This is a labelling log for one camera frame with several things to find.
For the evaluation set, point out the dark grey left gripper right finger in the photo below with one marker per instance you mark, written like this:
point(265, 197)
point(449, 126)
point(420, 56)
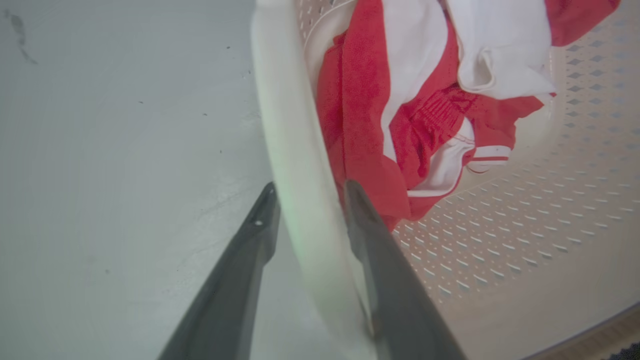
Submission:
point(400, 300)

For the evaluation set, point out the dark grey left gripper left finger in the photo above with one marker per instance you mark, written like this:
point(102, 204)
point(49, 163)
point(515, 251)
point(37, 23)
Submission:
point(227, 295)

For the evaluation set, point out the white perforated plastic laundry basket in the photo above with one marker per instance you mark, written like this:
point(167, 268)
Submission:
point(500, 240)

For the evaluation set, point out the red and white garment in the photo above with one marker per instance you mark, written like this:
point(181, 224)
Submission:
point(365, 115)

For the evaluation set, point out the white cloth garment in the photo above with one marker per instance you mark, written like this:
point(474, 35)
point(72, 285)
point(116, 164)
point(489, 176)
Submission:
point(505, 50)

